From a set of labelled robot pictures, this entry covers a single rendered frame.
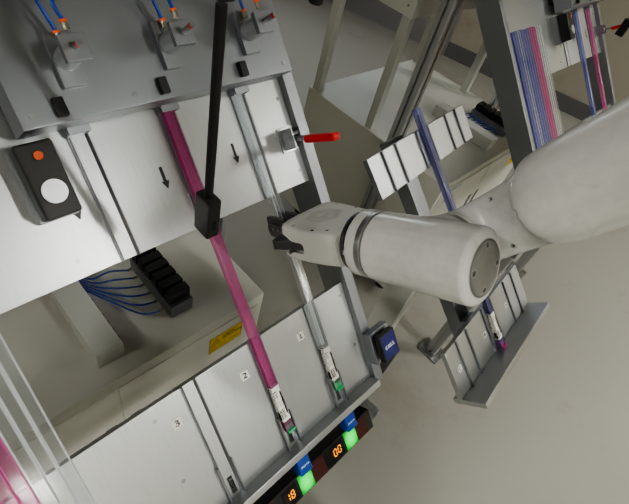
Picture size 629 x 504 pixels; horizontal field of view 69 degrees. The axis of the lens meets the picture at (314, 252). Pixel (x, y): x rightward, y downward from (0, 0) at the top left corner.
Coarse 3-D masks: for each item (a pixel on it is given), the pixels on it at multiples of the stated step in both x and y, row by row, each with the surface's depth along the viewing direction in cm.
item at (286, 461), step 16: (368, 384) 80; (352, 400) 77; (336, 416) 74; (320, 432) 72; (304, 448) 69; (272, 464) 68; (288, 464) 68; (256, 480) 66; (272, 480) 66; (240, 496) 64; (256, 496) 64
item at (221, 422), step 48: (336, 288) 76; (288, 336) 70; (336, 336) 76; (192, 384) 60; (240, 384) 64; (288, 384) 70; (144, 432) 56; (192, 432) 60; (240, 432) 65; (96, 480) 52; (144, 480) 56; (192, 480) 60; (240, 480) 64
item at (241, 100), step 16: (240, 96) 62; (240, 112) 63; (256, 128) 64; (256, 144) 64; (256, 160) 65; (272, 176) 66; (272, 192) 66; (272, 208) 67; (288, 256) 69; (304, 272) 70; (304, 288) 70; (304, 304) 71; (320, 320) 72; (320, 336) 73; (336, 384) 75
